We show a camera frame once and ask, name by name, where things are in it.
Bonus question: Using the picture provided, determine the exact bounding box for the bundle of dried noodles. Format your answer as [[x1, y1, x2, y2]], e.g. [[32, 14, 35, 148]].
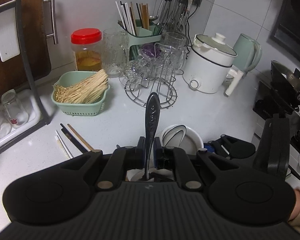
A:
[[52, 69, 108, 104]]

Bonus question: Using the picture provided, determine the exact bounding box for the textured glass pitcher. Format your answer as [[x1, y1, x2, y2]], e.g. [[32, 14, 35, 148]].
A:
[[102, 28, 129, 78]]

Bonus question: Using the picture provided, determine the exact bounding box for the embossed stainless steel spoon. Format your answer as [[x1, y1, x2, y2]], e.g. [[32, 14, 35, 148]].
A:
[[143, 92, 160, 180]]

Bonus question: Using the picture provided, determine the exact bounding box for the wooden chopstick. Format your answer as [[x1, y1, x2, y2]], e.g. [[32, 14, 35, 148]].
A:
[[67, 124, 101, 153]]

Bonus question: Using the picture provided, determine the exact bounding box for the green utensil holder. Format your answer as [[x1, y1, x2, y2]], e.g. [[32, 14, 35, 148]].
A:
[[115, 1, 161, 60]]

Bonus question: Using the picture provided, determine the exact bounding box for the mint green electric kettle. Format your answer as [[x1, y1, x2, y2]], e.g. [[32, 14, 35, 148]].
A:
[[233, 34, 262, 74]]

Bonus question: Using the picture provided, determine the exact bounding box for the hanging utensil set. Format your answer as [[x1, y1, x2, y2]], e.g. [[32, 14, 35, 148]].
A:
[[154, 0, 193, 35]]

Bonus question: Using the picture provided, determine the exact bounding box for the black dish rack frame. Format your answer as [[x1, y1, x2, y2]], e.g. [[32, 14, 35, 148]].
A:
[[0, 0, 51, 154]]

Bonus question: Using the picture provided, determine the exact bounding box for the white ceramic jar with handle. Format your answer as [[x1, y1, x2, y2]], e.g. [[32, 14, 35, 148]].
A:
[[126, 125, 204, 181]]

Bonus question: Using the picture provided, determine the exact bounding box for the white electric cooker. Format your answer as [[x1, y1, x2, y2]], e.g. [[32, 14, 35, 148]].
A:
[[183, 33, 243, 96]]

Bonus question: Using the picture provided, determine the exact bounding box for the textured glass mug right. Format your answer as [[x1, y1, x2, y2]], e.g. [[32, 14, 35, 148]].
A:
[[164, 31, 187, 73]]

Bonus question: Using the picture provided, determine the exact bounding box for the green plastic basket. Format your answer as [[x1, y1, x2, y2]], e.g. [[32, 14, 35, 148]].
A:
[[51, 69, 110, 116]]

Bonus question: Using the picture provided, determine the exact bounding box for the black wok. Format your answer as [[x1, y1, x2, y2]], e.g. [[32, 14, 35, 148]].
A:
[[270, 60, 300, 108]]

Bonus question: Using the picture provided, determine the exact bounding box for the wire glass drying rack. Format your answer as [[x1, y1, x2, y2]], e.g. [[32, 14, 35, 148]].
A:
[[119, 42, 183, 109]]

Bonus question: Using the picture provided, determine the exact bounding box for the white ceramic soup spoon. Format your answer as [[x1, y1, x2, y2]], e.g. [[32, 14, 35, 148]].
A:
[[162, 127, 176, 146], [162, 125, 186, 147]]

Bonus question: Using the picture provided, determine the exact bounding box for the purple lid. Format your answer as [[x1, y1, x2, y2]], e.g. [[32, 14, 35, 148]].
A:
[[141, 43, 161, 58]]

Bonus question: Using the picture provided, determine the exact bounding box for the red lidded plastic jar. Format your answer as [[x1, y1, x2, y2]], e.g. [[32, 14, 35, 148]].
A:
[[70, 28, 102, 72]]

